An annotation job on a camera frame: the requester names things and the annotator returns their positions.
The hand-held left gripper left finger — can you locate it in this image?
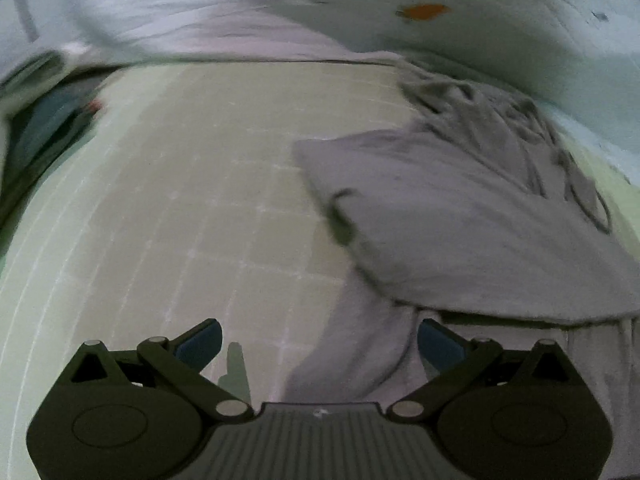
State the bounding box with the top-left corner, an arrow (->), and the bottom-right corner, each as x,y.
62,317 -> 256,423

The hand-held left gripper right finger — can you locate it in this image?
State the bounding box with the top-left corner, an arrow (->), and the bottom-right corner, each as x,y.
390,317 -> 586,423

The grey garment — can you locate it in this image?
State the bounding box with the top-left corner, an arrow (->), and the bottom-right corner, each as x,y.
282,127 -> 640,480

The green checked bed sheet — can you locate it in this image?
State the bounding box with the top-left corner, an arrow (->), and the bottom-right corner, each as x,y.
0,60 -> 640,480

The crumpled grey cloth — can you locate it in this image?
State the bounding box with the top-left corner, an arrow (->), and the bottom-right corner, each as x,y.
395,57 -> 613,236

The dark green cloth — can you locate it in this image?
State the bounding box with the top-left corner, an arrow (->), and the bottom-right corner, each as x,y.
0,50 -> 103,231

